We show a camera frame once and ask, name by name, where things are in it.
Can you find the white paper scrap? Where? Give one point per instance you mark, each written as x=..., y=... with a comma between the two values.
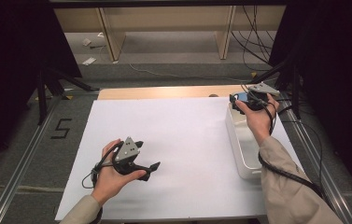
x=86, y=41
x=89, y=61

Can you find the black metal stand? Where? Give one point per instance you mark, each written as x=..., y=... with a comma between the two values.
x=43, y=99
x=294, y=81

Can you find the metal floor rail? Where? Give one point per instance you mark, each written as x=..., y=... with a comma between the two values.
x=24, y=161
x=323, y=174

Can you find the person's right hand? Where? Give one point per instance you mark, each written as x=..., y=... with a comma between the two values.
x=260, y=123

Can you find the yellow tape mark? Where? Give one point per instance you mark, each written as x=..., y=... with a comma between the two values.
x=68, y=97

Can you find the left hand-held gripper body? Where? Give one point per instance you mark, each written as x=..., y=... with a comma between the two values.
x=127, y=151

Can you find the person's left hand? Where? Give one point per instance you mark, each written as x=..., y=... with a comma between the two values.
x=109, y=183

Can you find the white board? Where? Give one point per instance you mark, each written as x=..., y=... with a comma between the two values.
x=170, y=140

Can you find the light wooden desk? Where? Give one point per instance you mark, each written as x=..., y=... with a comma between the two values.
x=170, y=17

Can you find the black curtain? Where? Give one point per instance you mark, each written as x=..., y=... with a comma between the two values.
x=335, y=77
x=15, y=62

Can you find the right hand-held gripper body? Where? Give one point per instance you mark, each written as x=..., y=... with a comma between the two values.
x=264, y=88

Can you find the white plastic storage box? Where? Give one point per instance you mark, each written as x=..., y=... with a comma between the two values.
x=247, y=149

